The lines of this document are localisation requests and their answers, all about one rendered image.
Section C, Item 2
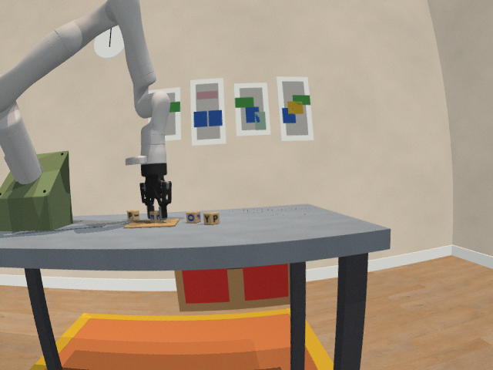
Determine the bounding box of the tan letter block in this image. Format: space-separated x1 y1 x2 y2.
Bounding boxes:
149 211 164 223
186 211 201 224
127 210 139 220
203 212 220 225

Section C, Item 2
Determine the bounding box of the tan flat mat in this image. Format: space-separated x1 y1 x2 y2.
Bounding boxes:
124 219 179 229

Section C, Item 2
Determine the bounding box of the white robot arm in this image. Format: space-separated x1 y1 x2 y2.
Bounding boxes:
0 0 170 184

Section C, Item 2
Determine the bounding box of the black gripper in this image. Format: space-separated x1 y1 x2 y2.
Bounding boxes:
140 163 172 220

